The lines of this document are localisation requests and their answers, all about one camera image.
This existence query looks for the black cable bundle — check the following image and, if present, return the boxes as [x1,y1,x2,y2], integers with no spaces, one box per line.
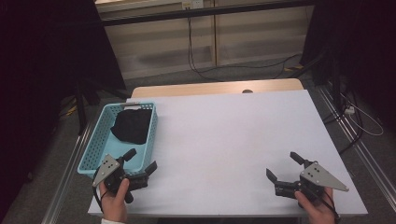
[321,90,365,156]

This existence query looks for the right hand-held gripper cable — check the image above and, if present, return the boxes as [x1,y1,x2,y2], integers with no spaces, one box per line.
[320,188,342,223]

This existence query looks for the left hand-held gripper cable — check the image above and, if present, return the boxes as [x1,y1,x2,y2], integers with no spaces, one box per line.
[92,169,109,213]

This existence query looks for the person's right hand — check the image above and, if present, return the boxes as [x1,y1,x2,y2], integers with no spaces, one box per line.
[293,186,340,224]

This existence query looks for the yellow floor tape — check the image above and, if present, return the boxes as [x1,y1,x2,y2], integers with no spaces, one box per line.
[283,63,304,73]

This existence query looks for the black metal stand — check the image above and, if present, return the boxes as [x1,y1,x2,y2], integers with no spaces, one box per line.
[292,49,344,115]
[74,77,133,137]

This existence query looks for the white floor cable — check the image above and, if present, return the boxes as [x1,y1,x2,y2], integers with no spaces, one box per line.
[339,92,385,137]

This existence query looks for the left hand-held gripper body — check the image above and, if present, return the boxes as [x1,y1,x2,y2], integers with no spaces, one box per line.
[92,153,149,204]

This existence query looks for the wooden table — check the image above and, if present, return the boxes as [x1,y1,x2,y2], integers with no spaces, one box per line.
[130,77,304,99]

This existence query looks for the hand-held gripper cable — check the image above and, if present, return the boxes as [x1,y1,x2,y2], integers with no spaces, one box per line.
[92,169,109,213]
[320,188,342,223]

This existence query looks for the white table sheet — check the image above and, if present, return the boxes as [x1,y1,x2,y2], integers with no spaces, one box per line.
[88,89,369,217]

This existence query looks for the light blue perforated plastic basket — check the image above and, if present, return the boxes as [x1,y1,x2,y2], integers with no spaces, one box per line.
[77,102,159,179]

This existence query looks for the white wall socket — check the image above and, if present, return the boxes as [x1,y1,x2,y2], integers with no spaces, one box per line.
[181,0,205,10]

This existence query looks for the vertical metal wall strip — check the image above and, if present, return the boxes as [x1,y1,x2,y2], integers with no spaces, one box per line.
[212,0,219,67]

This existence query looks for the black hanging wall cable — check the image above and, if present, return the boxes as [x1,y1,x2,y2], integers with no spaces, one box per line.
[186,17,226,83]

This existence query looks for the person's left hand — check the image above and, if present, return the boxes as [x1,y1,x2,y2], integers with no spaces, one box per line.
[99,177,131,223]

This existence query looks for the black pants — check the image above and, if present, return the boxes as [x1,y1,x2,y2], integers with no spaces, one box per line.
[110,107,153,146]

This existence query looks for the metal floor rail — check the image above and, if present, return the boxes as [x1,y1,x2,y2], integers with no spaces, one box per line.
[316,83,396,213]
[40,120,96,224]

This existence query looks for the black curtain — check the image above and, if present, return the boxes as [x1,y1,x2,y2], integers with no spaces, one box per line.
[0,0,128,216]
[300,0,396,132]

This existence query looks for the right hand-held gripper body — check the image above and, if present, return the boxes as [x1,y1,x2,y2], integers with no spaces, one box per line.
[274,160,349,208]

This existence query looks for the black floor cable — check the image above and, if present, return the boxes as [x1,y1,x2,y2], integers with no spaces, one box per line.
[197,53,304,80]

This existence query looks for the black horizontal bar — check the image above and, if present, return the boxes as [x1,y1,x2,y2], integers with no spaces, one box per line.
[101,0,316,27]

